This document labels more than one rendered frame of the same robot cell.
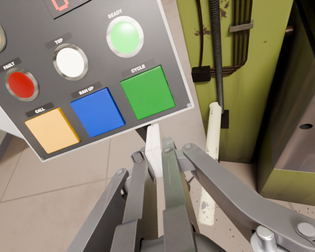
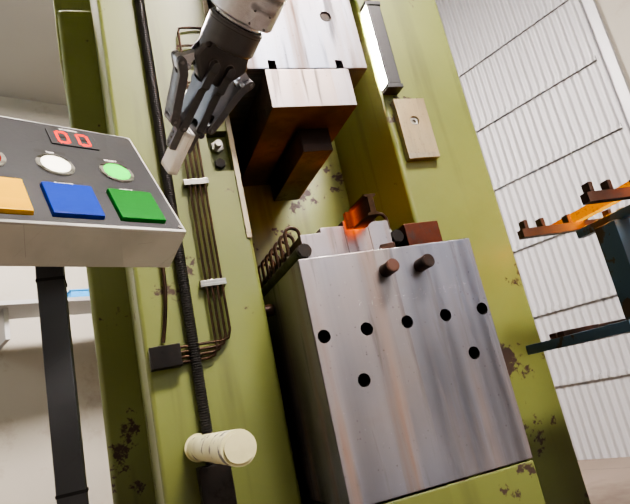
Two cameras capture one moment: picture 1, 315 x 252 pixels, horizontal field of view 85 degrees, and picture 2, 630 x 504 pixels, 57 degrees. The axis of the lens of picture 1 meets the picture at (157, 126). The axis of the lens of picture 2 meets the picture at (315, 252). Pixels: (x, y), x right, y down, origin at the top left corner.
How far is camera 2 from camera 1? 0.92 m
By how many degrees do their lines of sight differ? 83
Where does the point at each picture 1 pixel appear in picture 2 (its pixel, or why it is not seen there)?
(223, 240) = not seen: outside the picture
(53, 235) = not seen: outside the picture
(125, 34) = (118, 169)
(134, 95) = (122, 199)
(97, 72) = (82, 178)
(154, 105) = (143, 211)
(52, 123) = (5, 185)
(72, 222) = not seen: outside the picture
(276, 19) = (248, 281)
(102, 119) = (78, 202)
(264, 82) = (267, 376)
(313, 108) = (312, 298)
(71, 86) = (46, 175)
